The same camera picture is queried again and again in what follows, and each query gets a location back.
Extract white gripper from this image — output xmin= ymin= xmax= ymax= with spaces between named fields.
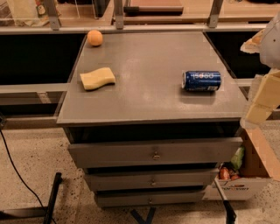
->
xmin=240 ymin=12 xmax=280 ymax=124

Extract blue pepsi can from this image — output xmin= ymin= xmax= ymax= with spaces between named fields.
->
xmin=181 ymin=71 xmax=221 ymax=92

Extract green snack bag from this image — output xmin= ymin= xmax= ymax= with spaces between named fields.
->
xmin=231 ymin=146 xmax=245 ymax=170

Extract cardboard box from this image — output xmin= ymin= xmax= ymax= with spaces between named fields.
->
xmin=202 ymin=125 xmax=280 ymax=201

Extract top grey drawer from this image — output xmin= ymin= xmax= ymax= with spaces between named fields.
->
xmin=68 ymin=137 xmax=242 ymax=168

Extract grey drawer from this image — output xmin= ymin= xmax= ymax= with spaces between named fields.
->
xmin=85 ymin=168 xmax=218 ymax=192
xmin=68 ymin=137 xmax=242 ymax=168
xmin=94 ymin=191 xmax=204 ymax=207

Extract red snack packets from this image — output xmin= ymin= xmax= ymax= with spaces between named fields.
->
xmin=219 ymin=167 xmax=240 ymax=180

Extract grey drawer cabinet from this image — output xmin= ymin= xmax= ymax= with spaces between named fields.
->
xmin=57 ymin=32 xmax=246 ymax=196

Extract yellow sponge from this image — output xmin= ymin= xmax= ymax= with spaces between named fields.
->
xmin=80 ymin=67 xmax=116 ymax=91

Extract bottom grey drawer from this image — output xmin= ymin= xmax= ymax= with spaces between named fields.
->
xmin=94 ymin=191 xmax=204 ymax=207

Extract orange fruit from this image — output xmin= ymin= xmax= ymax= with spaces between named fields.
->
xmin=87 ymin=30 xmax=103 ymax=46

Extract middle grey drawer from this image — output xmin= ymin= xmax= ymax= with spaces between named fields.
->
xmin=85 ymin=168 xmax=218 ymax=192

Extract black metal floor stand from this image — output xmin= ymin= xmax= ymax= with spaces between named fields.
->
xmin=0 ymin=171 xmax=63 ymax=224

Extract black handled tool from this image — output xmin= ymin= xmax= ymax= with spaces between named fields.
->
xmin=214 ymin=178 xmax=237 ymax=224

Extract metal shelf rail frame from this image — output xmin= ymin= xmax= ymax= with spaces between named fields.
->
xmin=0 ymin=0 xmax=280 ymax=34

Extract black floor cable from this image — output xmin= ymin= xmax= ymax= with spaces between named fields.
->
xmin=0 ymin=128 xmax=58 ymax=224

